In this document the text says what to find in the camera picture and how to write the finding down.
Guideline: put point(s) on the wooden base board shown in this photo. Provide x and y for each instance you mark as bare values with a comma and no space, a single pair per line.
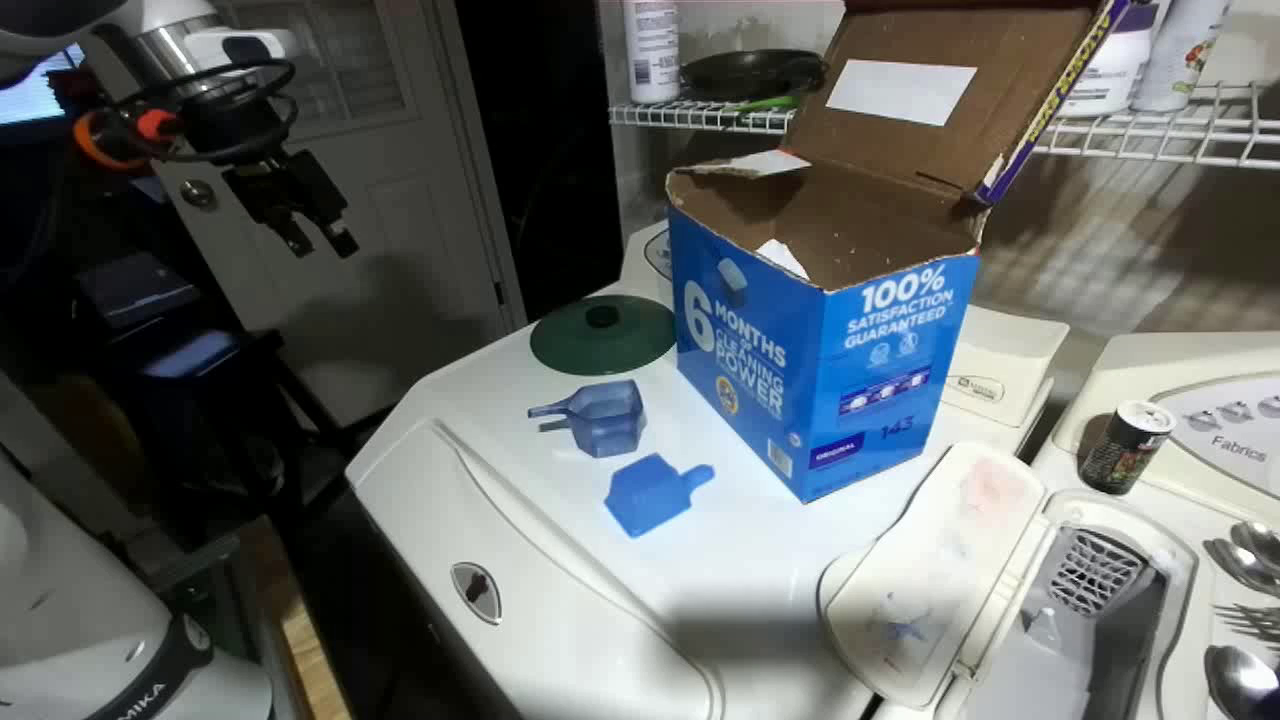
304,640

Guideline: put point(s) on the small dark jar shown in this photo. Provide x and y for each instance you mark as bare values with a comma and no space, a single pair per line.
1122,448

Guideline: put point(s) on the lit computer monitor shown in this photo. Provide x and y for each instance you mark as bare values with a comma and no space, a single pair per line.
38,88

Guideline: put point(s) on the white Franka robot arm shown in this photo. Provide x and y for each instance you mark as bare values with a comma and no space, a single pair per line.
80,627

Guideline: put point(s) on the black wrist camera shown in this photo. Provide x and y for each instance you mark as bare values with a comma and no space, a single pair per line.
233,121

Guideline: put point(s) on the dark green round lid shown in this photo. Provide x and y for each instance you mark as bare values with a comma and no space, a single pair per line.
603,332

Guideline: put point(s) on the white jug purple label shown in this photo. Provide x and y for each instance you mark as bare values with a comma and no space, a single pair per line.
1108,62

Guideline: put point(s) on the blue cardboard detergent box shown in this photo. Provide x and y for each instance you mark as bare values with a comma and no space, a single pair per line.
813,361

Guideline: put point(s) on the light blue plastic scoop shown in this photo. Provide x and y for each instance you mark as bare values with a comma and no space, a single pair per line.
647,491

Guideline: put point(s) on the tall white bottle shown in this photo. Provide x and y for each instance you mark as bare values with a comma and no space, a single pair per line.
654,48

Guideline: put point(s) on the metal fork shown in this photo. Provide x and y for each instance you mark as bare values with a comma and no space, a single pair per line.
1253,621

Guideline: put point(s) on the white plastic bottle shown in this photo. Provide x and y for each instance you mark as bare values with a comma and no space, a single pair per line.
1180,52

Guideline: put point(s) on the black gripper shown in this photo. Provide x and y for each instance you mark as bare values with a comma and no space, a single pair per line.
275,181

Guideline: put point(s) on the dark blue translucent scoop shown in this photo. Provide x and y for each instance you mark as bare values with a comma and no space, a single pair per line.
603,419

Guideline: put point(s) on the white laundry machine with door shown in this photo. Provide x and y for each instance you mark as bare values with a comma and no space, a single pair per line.
573,615

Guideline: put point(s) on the metal spoon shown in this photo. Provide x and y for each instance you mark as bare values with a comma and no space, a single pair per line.
1240,566
1240,681
1260,540

